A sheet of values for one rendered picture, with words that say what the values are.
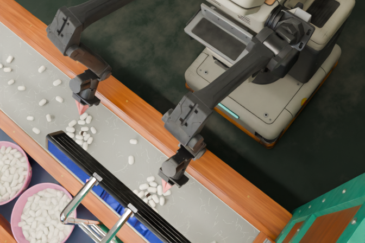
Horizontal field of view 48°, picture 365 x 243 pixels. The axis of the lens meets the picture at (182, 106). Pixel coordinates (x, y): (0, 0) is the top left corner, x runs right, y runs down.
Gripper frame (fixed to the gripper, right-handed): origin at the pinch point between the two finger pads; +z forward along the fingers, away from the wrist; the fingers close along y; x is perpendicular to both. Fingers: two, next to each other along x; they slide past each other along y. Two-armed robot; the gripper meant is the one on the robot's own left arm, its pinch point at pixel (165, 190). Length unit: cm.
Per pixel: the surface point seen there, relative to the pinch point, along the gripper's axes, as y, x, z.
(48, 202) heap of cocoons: -35.5, -17.1, 29.7
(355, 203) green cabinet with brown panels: 44, -48, -68
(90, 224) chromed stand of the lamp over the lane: -12.1, -21.4, 15.7
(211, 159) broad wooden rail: 5.4, 17.3, -12.0
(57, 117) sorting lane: -58, 1, 9
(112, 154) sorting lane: -28.3, 3.5, 7.0
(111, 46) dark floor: -107, 91, 18
